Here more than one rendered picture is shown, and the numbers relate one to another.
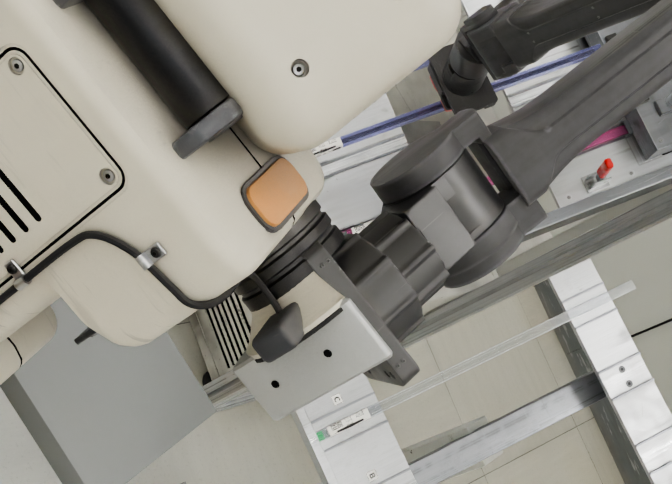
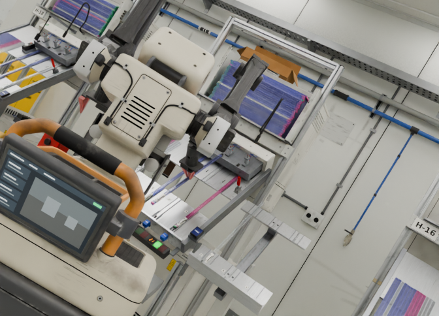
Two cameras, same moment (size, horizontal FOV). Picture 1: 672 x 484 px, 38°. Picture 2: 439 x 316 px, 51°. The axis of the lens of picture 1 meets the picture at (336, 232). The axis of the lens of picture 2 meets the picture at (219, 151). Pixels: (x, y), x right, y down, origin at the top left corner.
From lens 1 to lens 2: 1.04 m
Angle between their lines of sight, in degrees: 38
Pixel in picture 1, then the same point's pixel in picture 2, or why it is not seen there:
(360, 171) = (170, 210)
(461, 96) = (193, 166)
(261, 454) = not seen: outside the picture
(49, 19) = (147, 67)
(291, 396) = (213, 145)
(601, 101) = (240, 92)
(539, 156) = (234, 103)
